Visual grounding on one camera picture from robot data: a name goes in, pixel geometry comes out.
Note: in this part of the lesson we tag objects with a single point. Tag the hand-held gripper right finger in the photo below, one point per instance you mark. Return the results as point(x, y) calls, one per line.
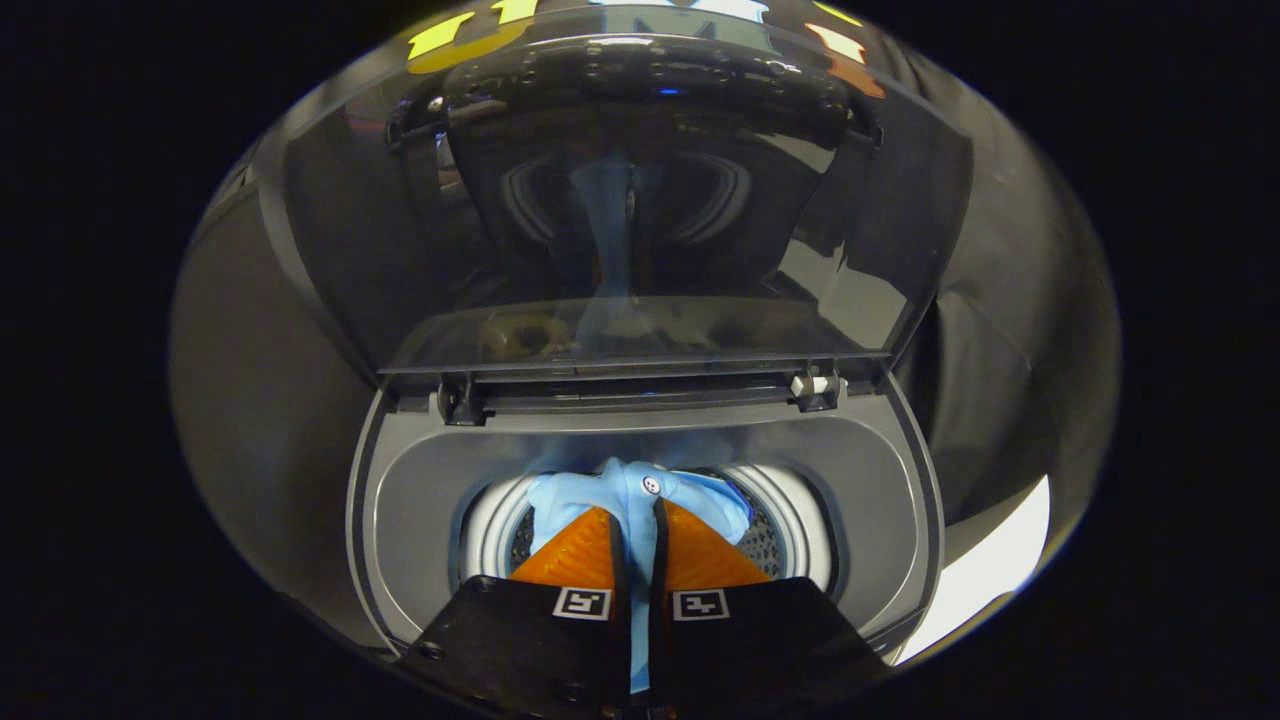
point(750, 640)

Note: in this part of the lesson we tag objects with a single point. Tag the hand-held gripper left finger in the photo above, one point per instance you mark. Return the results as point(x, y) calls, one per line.
point(530, 640)

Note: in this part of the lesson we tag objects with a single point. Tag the light blue polo shirt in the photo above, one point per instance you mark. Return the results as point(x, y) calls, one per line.
point(625, 495)

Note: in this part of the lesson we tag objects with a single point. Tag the dark transparent washing machine lid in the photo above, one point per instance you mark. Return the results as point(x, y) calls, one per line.
point(400, 250)

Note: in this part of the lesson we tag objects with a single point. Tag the white sheet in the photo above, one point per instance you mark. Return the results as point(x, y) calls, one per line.
point(990, 570)

